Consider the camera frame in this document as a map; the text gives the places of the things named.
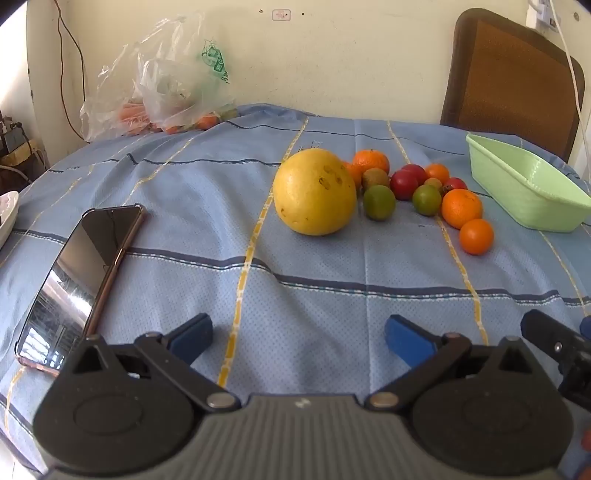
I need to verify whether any clear plastic bag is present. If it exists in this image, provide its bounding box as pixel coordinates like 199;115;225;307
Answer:
79;13;238;141

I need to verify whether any brown woven chair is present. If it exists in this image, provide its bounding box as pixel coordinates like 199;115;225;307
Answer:
440;8;586;163

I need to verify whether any black smartphone in clear case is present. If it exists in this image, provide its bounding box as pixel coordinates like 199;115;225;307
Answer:
15;204;147;376

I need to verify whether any large yellow grapefruit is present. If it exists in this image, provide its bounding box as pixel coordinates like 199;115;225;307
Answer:
273;148;358;236

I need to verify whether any large orange tangerine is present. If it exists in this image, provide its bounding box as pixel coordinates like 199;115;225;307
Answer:
441;189;484;230

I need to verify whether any orange cherry tomato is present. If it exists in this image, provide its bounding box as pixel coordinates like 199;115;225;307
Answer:
459;219;495;256

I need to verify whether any white cable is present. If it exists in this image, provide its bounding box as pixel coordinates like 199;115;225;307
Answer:
549;0;591;185

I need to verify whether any dark wall cable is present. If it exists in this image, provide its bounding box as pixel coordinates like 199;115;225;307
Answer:
58;0;88;144

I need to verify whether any light green plastic basket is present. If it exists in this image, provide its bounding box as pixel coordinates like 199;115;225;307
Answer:
465;133;591;233

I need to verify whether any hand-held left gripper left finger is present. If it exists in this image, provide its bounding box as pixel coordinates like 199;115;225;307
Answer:
62;313;241;412

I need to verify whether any green lime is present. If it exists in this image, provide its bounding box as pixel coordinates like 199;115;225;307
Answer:
363;185;397;221
412;184;443;217

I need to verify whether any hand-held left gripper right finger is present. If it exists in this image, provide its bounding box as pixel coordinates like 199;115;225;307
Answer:
367;315;548;411

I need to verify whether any bunch of carrots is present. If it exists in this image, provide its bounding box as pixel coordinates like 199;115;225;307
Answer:
117;104;153;134

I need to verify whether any white plate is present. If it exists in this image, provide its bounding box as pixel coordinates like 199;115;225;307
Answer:
0;191;20;250

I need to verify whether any brownish green fruit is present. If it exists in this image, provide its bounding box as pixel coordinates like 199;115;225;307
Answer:
361;168;391;191

